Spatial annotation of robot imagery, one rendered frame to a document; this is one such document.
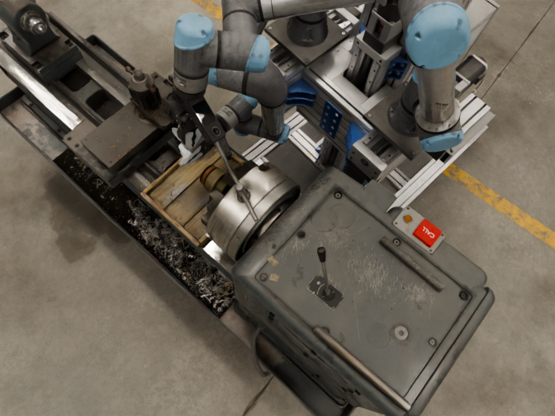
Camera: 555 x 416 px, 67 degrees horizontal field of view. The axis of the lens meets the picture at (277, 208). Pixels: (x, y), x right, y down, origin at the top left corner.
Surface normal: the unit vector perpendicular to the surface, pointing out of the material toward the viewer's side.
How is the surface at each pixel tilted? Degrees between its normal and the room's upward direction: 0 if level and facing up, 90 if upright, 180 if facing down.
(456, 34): 84
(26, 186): 0
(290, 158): 0
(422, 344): 0
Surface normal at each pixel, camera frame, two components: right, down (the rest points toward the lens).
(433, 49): 0.03, 0.88
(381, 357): 0.06, -0.37
